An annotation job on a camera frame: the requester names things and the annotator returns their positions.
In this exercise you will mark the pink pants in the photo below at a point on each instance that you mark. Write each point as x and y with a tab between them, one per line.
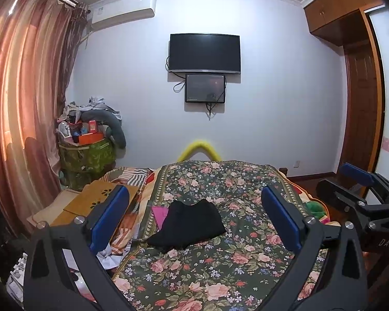
159	215

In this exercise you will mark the green bag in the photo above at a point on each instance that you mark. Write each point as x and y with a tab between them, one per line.
87	162

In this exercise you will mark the small black monitor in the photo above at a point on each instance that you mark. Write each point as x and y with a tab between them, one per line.
205	88

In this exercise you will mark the pink curtain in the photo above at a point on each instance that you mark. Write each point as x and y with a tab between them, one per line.
22	103

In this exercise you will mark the black wall television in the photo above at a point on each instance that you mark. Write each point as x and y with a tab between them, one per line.
204	52

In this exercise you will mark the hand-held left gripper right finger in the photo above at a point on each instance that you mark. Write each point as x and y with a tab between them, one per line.
280	215

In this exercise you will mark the green red plush toy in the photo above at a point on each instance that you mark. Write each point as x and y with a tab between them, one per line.
314	209

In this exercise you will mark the wooden board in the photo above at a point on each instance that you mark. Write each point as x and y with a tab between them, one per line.
84	197

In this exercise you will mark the floral blanket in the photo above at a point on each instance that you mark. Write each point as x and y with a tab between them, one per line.
220	272

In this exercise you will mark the yellow plush item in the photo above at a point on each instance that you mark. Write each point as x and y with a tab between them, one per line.
197	145

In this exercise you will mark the striped cloth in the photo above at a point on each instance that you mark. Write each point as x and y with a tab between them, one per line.
133	176

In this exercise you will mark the red box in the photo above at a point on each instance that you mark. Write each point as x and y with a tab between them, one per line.
93	126

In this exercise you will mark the wooden wardrobe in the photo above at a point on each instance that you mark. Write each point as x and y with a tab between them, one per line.
334	9

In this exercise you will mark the black pants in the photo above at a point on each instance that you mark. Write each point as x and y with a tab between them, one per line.
189	226

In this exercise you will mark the orange box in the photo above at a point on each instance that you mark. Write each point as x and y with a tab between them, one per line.
90	138

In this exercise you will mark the white air conditioner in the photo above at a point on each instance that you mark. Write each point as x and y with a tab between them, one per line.
123	11

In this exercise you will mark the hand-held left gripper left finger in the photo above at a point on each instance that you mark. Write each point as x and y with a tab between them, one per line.
112	213

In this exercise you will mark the wooden door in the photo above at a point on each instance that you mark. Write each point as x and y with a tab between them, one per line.
361	113

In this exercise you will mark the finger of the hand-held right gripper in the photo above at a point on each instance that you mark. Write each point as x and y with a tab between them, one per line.
340	189
358	172

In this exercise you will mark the pile of clothes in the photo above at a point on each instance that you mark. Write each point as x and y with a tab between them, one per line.
94	110

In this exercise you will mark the white crumpled cloth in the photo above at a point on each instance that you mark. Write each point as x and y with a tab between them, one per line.
108	259

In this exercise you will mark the small white fan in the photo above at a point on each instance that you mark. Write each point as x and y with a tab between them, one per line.
64	130

